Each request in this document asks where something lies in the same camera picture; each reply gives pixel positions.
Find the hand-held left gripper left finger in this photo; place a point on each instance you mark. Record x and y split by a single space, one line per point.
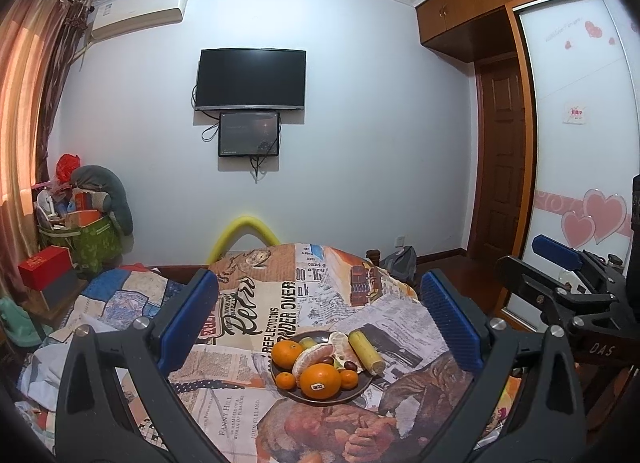
190 318

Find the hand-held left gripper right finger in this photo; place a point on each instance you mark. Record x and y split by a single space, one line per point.
450 323

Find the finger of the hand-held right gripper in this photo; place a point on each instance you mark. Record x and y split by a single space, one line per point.
555 252
525 278

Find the large yellow corn piece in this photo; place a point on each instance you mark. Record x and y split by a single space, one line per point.
367 353

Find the dark red date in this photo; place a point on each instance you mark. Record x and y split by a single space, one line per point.
327 360
351 366

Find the small peeled pomelo segment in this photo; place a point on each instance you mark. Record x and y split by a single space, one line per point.
342 347

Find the small tangerine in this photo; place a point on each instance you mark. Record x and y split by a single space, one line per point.
349 379
286 381

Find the large peeled pomelo segment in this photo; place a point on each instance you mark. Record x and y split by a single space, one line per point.
310 362

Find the dark brown round plate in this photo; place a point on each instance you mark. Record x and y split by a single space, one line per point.
294 395

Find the large orange with sticker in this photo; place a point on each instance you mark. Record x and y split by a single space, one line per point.
325 375

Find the patchwork quilt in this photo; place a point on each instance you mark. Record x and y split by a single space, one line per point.
125 293

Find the dark backpack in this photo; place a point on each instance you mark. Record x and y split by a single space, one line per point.
400 265

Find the newspaper printed blanket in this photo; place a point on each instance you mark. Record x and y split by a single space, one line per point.
280 293

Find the plain large orange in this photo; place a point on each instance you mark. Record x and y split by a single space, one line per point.
286 354

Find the brown wooden door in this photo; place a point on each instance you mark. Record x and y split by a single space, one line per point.
500 158

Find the white wardrobe door with hearts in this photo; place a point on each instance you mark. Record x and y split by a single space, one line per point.
565 143

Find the yellow foam tube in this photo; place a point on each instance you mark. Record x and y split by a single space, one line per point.
242 221

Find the green fabric bag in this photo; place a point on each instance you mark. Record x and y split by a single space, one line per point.
95 248

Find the grey box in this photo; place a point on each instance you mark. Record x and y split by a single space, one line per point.
65 293

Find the grey pillow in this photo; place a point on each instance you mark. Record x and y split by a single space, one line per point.
117 198

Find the red white sticker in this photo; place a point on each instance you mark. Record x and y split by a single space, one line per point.
576 113

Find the orange cardboard box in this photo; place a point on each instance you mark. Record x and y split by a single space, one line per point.
82 218

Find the red box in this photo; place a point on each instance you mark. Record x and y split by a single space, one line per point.
45 263

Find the white bed sheet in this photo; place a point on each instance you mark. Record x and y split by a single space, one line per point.
37 378

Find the teal cloth bag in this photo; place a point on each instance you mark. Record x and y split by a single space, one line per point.
15 318

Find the red plastic bag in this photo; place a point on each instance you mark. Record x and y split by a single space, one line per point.
67 167

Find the wooden overhead cabinet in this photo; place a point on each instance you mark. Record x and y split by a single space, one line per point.
475 8

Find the orange brown curtain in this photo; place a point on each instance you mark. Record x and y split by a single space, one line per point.
25 118

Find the white air conditioner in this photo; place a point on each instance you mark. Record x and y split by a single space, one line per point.
135 13

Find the small wall monitor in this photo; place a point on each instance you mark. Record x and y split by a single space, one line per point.
247 135

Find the black wall television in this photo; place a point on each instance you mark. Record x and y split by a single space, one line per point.
250 78

